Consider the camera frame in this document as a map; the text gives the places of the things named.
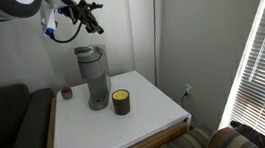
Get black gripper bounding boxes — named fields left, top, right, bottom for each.
left=61, top=0, right=104, bottom=34

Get grey coffee maker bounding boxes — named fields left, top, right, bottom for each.
left=74, top=44, right=111, bottom=110

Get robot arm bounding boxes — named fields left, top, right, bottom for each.
left=0, top=0, right=104, bottom=43

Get small bowl red contents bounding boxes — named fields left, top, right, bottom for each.
left=61, top=87, right=73, bottom=100

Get thin metal pole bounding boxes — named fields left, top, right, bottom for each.
left=151, top=0, right=159, bottom=86

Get black candle jar yellow wax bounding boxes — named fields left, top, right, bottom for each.
left=112, top=89, right=131, bottom=116

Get white table board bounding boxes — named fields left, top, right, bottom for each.
left=53, top=71, right=191, bottom=148

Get striped sofa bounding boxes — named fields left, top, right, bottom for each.
left=159, top=121, right=265, bottom=148

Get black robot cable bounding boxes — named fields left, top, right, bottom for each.
left=47, top=20, right=87, bottom=46

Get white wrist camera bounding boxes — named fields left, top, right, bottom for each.
left=40, top=8, right=57, bottom=37

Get white wall outlet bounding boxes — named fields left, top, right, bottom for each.
left=185, top=84, right=192, bottom=95

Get black power cable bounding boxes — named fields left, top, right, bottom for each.
left=179, top=91, right=191, bottom=112

